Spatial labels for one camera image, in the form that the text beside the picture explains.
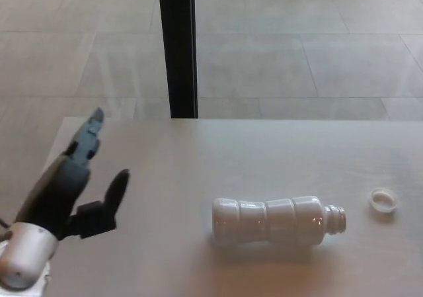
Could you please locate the black vertical frame post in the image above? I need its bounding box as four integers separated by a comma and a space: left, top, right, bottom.
157, 0, 199, 119

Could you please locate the white plastic bottle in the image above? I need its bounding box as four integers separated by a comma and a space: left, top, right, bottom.
211, 195, 347, 246

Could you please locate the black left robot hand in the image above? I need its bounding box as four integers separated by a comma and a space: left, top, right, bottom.
15, 107, 131, 241

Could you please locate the white bottle cap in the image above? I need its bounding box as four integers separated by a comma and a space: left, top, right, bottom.
369, 187, 397, 216

